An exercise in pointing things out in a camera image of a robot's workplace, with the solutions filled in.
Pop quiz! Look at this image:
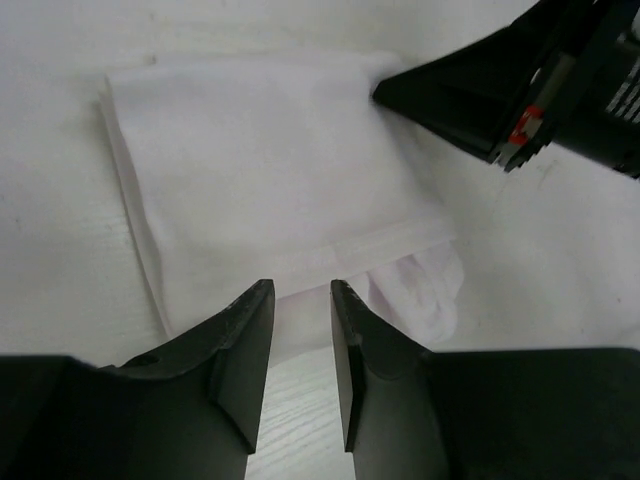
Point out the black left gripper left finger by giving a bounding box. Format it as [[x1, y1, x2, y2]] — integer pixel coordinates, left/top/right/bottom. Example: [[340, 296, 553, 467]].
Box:
[[1, 280, 275, 479]]

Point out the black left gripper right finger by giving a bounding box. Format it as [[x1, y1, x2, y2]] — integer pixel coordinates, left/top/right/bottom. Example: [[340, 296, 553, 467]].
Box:
[[331, 280, 639, 479]]

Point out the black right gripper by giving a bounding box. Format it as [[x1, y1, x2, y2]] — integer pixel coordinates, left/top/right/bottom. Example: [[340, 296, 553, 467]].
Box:
[[373, 1, 639, 179]]

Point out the white tank top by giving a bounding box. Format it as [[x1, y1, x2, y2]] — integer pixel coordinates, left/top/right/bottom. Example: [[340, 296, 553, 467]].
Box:
[[100, 49, 464, 358]]

